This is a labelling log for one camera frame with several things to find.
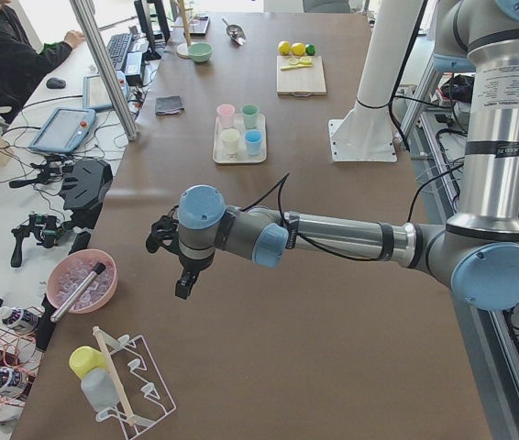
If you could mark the metal scoop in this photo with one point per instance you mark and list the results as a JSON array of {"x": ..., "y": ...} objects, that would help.
[{"x": 235, "y": 32}]

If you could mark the person in black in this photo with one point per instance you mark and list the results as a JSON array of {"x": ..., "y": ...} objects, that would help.
[{"x": 22, "y": 68}]

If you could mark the wooden stand with base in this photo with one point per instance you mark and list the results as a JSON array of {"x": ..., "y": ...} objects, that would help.
[{"x": 182, "y": 49}]

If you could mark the grey folded cloth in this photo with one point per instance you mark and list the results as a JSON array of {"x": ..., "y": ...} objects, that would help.
[{"x": 168, "y": 105}]

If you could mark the metal pestle in bowl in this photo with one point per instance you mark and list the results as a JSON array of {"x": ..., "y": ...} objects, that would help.
[{"x": 97, "y": 270}]

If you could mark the pink plastic cup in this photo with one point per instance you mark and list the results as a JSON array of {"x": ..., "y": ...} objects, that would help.
[{"x": 225, "y": 114}]

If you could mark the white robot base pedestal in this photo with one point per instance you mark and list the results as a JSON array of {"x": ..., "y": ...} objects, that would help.
[{"x": 365, "y": 133}]

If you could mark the white wire cup rack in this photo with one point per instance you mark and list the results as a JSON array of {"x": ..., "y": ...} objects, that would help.
[{"x": 144, "y": 397}]

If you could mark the cream rabbit tray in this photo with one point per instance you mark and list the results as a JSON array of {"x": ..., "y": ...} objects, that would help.
[{"x": 220, "y": 156}]

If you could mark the cream plastic cup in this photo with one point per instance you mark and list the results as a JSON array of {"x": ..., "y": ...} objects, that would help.
[{"x": 230, "y": 141}]

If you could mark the green bowl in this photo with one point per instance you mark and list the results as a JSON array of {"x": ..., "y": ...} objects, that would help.
[{"x": 200, "y": 52}]

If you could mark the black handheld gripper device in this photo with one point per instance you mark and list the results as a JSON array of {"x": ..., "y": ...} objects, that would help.
[{"x": 44, "y": 227}]

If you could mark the aluminium frame post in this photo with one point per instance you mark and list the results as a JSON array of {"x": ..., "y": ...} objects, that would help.
[{"x": 84, "y": 13}]

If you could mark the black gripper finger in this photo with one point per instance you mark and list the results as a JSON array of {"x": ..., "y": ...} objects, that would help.
[
  {"x": 178, "y": 286},
  {"x": 188, "y": 280}
]

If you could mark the green plastic cup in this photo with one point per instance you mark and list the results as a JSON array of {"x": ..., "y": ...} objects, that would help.
[{"x": 250, "y": 114}]

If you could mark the yellow plastic cup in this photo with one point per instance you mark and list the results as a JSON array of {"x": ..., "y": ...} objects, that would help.
[{"x": 84, "y": 359}]

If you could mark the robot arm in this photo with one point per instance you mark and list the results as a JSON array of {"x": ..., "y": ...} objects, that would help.
[{"x": 297, "y": 145}]

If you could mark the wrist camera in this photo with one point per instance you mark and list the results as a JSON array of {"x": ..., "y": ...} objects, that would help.
[{"x": 164, "y": 234}]

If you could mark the blue teach pendant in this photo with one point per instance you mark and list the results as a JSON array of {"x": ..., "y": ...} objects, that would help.
[{"x": 64, "y": 131}]

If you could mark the whole lemon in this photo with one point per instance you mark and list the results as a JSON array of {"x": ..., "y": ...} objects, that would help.
[
  {"x": 284, "y": 47},
  {"x": 298, "y": 49}
]

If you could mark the green lime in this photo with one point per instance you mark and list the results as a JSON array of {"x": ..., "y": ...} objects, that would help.
[{"x": 310, "y": 49}]

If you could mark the black keyboard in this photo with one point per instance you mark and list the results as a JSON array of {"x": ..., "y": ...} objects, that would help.
[{"x": 118, "y": 47}]

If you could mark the yellow plastic knife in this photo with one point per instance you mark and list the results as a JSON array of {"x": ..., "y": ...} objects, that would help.
[{"x": 285, "y": 68}]

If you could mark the wooden cutting board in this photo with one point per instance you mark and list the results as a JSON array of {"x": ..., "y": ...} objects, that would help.
[{"x": 301, "y": 82}]

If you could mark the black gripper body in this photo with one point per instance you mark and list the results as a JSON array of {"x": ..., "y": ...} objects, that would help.
[{"x": 191, "y": 266}]

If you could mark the black computer mouse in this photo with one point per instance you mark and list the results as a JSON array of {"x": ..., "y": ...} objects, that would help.
[{"x": 54, "y": 83}]

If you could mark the blue plastic cup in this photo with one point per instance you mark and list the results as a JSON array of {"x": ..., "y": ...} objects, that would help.
[{"x": 253, "y": 140}]

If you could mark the black stand plate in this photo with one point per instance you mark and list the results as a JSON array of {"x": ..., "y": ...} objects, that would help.
[{"x": 83, "y": 190}]

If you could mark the translucent grey cup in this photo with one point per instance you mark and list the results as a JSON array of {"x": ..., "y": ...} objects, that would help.
[{"x": 99, "y": 389}]

